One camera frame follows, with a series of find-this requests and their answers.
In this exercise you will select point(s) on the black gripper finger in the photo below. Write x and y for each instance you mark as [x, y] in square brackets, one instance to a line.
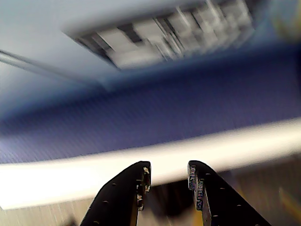
[122, 195]
[218, 200]

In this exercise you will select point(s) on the blue textured mat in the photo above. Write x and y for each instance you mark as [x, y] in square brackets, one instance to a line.
[164, 106]

